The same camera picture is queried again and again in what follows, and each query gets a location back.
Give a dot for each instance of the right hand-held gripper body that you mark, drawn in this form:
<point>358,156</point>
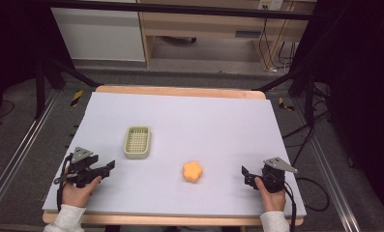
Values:
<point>273,177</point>

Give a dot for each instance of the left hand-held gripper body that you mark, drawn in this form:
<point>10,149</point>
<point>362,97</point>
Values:
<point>80,172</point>

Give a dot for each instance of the beige slotted soap dish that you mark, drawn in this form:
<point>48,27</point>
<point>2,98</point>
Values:
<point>137,142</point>

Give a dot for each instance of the orange flower-shaped soap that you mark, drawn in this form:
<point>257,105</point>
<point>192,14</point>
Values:
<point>192,171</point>

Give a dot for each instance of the person's left hand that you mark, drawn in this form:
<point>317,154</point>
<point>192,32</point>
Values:
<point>78,195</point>

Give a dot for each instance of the person's right hand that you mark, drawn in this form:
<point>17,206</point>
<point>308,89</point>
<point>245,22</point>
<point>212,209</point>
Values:
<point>273,200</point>

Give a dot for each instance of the white foam board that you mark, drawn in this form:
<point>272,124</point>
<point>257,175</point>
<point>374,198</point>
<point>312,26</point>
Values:
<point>192,129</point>

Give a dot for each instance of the yellow black floor tape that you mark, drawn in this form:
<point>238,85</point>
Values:
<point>284,104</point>
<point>77,98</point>

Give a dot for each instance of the black stand leg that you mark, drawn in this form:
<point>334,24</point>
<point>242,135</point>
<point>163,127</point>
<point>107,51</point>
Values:
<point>43,87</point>
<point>309,96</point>

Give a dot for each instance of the wooden table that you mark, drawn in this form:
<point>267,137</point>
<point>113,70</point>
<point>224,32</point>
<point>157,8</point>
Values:
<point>180,91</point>

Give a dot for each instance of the white cabinet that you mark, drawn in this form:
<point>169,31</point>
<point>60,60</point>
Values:
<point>99,35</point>

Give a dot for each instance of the black curtain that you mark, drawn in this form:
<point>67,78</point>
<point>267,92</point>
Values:
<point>363,80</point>
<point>15,38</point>

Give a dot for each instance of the light wooden desk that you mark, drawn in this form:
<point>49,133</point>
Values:
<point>205,25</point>

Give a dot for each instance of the metal floor rail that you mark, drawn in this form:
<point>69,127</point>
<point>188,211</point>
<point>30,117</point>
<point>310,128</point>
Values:
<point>22,148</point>
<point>328,167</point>

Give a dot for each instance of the black metal frame bar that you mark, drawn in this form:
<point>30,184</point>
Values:
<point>180,9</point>

